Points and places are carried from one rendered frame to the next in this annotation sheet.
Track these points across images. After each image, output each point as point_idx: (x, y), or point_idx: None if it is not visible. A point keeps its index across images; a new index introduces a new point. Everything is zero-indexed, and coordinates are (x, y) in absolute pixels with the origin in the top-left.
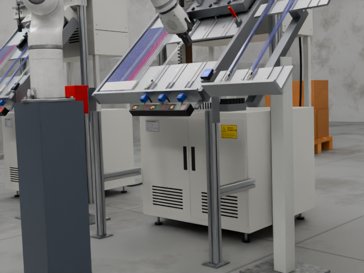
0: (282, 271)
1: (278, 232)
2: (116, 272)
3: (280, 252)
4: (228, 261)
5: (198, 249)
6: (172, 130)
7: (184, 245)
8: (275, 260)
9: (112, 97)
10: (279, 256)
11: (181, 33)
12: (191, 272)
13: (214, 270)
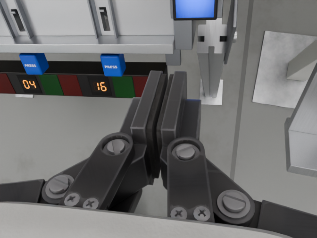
0: (299, 80)
1: (309, 71)
2: None
3: (304, 76)
4: (222, 80)
5: (162, 61)
6: None
7: (136, 55)
8: (292, 77)
9: None
10: (301, 77)
11: (125, 185)
12: (204, 129)
13: (221, 109)
